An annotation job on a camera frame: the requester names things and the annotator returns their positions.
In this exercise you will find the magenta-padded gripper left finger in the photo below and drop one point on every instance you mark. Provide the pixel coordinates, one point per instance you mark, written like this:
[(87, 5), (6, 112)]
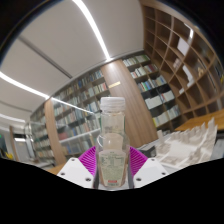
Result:
[(72, 170)]

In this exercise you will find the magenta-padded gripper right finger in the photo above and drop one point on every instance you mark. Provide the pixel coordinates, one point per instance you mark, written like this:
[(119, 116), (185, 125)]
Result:
[(150, 170)]

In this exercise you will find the clear plastic bottle white cap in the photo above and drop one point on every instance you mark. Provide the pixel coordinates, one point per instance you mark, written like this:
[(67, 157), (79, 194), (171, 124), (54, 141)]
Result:
[(112, 143)]

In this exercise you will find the white city block model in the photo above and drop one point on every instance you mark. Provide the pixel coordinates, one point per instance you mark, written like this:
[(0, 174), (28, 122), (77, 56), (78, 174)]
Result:
[(186, 146)]

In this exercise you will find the curved wooden bench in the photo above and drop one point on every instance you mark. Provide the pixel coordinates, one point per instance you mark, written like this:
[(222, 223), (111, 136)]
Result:
[(200, 121)]

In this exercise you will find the tall wooden bookshelf with books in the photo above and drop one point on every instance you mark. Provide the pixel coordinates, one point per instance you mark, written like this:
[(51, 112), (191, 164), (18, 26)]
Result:
[(80, 100)]

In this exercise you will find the wooden cubby shelf unit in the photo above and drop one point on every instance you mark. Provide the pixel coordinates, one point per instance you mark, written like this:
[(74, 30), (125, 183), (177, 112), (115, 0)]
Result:
[(180, 50)]

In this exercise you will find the ceiling light strips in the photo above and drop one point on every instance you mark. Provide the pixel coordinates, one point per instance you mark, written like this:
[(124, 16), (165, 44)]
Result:
[(90, 20)]

